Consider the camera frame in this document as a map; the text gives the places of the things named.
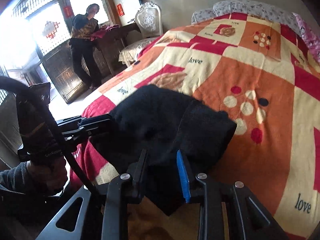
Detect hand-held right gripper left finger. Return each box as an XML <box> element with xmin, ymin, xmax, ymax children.
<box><xmin>35</xmin><ymin>149</ymin><xmax>148</xmax><ymax>240</ymax></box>

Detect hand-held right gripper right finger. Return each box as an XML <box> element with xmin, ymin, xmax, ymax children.
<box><xmin>176</xmin><ymin>150</ymin><xmax>288</xmax><ymax>240</ymax></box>

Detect black pants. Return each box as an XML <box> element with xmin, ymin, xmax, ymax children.
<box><xmin>89</xmin><ymin>84</ymin><xmax>237</xmax><ymax>217</ymax></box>

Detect black cable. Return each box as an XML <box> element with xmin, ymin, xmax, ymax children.
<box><xmin>0</xmin><ymin>76</ymin><xmax>100</xmax><ymax>198</ymax></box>

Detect red orange cream printed blanket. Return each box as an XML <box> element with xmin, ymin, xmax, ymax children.
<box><xmin>69</xmin><ymin>12</ymin><xmax>320</xmax><ymax>240</ymax></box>

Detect wooden lattice door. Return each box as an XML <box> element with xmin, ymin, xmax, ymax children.
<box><xmin>12</xmin><ymin>0</ymin><xmax>118</xmax><ymax>105</ymax></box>

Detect white ornate chair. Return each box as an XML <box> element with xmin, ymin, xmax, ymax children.
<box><xmin>119</xmin><ymin>2</ymin><xmax>163</xmax><ymax>67</ymax></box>

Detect dark wooden desk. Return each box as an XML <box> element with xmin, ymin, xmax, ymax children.
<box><xmin>94</xmin><ymin>22</ymin><xmax>142</xmax><ymax>77</ymax></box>

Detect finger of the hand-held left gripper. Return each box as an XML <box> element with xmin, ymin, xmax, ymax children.
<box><xmin>62</xmin><ymin>129</ymin><xmax>100</xmax><ymax>142</ymax></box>
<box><xmin>56</xmin><ymin>114</ymin><xmax>118</xmax><ymax>130</ymax></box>

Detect person's left forearm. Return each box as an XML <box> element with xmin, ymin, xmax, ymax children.
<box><xmin>0</xmin><ymin>162</ymin><xmax>63</xmax><ymax>222</ymax></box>

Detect person's left hand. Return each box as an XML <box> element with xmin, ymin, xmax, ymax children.
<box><xmin>26</xmin><ymin>156</ymin><xmax>68</xmax><ymax>196</ymax></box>

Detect dark red cloth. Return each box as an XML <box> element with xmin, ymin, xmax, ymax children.
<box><xmin>89</xmin><ymin>24</ymin><xmax>121</xmax><ymax>41</ymax></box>

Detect red knot decoration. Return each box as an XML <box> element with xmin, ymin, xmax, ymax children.
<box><xmin>42</xmin><ymin>21</ymin><xmax>61</xmax><ymax>40</ymax></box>

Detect pink penguin print pillow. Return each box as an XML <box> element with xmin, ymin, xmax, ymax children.
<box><xmin>292</xmin><ymin>12</ymin><xmax>320</xmax><ymax>63</ymax></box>

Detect grey floral pillow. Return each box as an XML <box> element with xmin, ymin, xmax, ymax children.
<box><xmin>212</xmin><ymin>0</ymin><xmax>296</xmax><ymax>26</ymax></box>
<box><xmin>191</xmin><ymin>9</ymin><xmax>218</xmax><ymax>24</ymax></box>

